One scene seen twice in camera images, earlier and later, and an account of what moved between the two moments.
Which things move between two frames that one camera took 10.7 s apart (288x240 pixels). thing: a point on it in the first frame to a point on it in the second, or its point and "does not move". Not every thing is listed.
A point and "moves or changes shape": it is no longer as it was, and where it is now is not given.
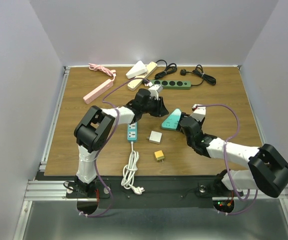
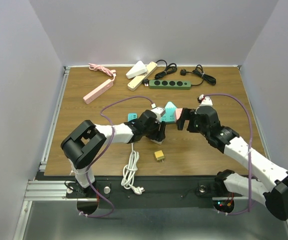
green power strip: x=172 y=84 does not move
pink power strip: x=98 y=91 does not move
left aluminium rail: x=44 y=190 does not move
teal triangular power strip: x=171 y=122 moves or changes shape
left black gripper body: x=150 y=107 to x=152 y=132
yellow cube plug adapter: x=159 y=155 does not move
